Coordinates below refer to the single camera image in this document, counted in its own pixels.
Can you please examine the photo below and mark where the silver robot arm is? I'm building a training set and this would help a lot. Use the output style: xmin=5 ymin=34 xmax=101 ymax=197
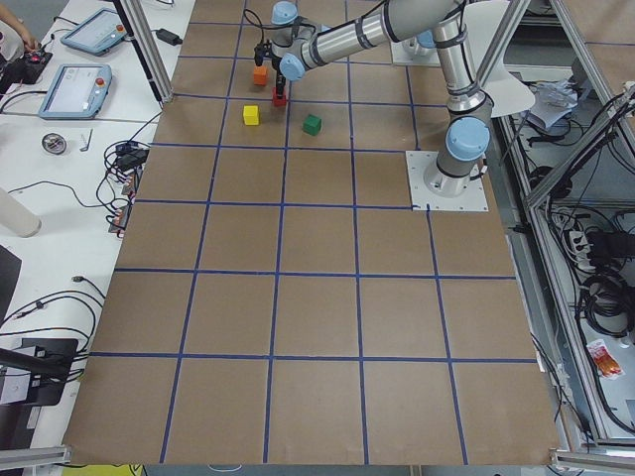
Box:
xmin=265 ymin=1 xmax=493 ymax=179

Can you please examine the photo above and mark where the red snack packet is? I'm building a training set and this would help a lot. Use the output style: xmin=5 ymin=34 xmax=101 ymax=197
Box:
xmin=586 ymin=339 xmax=624 ymax=379

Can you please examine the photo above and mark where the hex key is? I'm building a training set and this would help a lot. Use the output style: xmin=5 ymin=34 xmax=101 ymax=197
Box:
xmin=79 ymin=129 xmax=93 ymax=153

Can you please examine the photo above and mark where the green wooden block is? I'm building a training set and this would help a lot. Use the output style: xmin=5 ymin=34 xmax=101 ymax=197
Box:
xmin=302 ymin=114 xmax=322 ymax=137

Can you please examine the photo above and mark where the blue teach pendant far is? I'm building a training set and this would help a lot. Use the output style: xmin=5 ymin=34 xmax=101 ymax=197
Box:
xmin=61 ymin=8 xmax=127 ymax=57

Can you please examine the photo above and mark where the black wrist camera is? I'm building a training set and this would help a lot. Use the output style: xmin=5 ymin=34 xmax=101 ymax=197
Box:
xmin=254 ymin=42 xmax=271 ymax=66

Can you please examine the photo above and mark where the blue teach pendant near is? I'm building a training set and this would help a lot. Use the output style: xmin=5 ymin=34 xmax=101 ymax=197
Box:
xmin=38 ymin=63 xmax=112 ymax=120

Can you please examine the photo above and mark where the black power adapter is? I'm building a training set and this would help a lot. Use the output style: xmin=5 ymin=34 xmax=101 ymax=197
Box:
xmin=155 ymin=29 xmax=183 ymax=46

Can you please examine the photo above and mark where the aluminium frame post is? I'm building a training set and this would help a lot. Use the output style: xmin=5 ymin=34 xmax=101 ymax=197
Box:
xmin=113 ymin=0 xmax=173 ymax=104

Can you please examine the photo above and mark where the yellow wooden block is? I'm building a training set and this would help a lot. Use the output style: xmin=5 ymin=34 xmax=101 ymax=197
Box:
xmin=242 ymin=104 xmax=260 ymax=126

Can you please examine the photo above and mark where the black power brick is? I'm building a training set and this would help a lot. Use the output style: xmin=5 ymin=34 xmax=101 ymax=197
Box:
xmin=115 ymin=141 xmax=150 ymax=172

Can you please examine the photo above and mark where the orange wooden block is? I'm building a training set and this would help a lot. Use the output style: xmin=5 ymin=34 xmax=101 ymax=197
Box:
xmin=252 ymin=65 xmax=269 ymax=86

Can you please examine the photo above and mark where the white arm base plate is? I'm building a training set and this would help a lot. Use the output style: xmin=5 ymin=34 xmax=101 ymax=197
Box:
xmin=406 ymin=151 xmax=489 ymax=212

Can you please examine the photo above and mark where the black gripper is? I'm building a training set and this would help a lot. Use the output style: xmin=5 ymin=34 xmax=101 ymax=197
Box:
xmin=272 ymin=59 xmax=288 ymax=102

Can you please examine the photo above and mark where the red wooden block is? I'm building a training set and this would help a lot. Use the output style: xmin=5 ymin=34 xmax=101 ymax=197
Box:
xmin=272 ymin=87 xmax=288 ymax=107

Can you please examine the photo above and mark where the blue teach pendant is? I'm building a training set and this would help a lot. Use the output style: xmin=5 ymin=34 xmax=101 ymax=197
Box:
xmin=61 ymin=8 xmax=127 ymax=57
xmin=38 ymin=63 xmax=112 ymax=120

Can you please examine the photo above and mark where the white power strip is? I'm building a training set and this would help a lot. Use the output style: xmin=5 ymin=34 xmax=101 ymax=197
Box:
xmin=565 ymin=229 xmax=595 ymax=273

